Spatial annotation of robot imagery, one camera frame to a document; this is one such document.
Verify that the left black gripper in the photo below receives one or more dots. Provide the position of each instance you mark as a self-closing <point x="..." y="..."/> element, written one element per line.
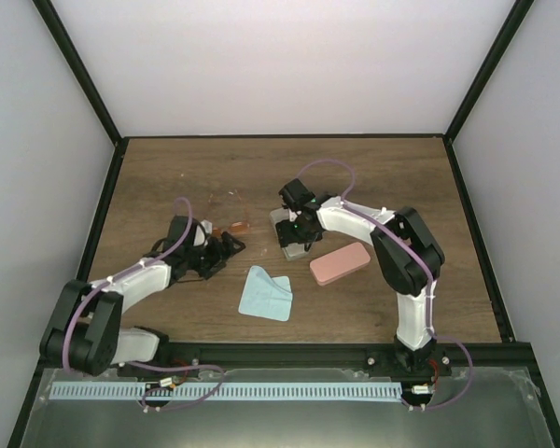
<point x="220" y="257"/>

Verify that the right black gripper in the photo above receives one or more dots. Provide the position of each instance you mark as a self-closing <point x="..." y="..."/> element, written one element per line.
<point x="286" y="237"/>

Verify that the grey glasses case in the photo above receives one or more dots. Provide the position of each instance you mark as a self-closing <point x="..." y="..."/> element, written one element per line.
<point x="286" y="235"/>

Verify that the pink glasses case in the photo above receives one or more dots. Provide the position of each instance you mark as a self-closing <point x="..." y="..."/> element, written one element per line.
<point x="339" y="263"/>

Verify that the blue cleaning cloth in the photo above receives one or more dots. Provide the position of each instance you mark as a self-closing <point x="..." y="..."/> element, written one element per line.
<point x="265" y="296"/>

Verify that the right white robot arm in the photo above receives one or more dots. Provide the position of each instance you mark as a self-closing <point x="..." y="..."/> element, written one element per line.
<point x="408" y="254"/>

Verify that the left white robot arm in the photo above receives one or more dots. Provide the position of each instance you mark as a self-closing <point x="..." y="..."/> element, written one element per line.
<point x="84" y="332"/>

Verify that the orange sunglasses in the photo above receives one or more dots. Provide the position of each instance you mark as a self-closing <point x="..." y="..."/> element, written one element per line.
<point x="227" y="212"/>

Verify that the black aluminium frame rail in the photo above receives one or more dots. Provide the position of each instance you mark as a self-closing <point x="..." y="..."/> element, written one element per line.
<point x="379" y="360"/>

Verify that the blue slotted cable duct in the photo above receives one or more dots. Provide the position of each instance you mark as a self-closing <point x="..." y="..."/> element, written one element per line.
<point x="372" y="392"/>

